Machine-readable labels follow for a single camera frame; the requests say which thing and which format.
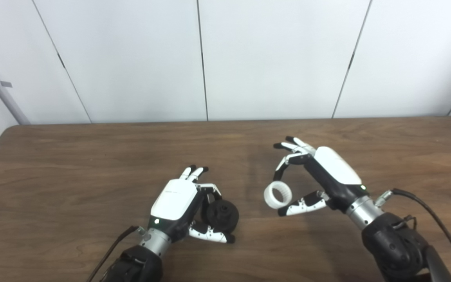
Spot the white plastic ring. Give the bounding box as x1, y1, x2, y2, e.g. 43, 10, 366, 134
263, 182, 292, 208

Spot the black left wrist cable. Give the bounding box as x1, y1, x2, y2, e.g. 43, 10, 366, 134
86, 225, 148, 282

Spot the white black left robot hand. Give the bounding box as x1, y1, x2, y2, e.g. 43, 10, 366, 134
147, 164, 236, 244

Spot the round black part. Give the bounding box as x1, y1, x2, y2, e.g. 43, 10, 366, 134
201, 199, 239, 235

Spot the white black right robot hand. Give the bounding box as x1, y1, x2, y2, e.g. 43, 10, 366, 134
272, 136, 371, 217

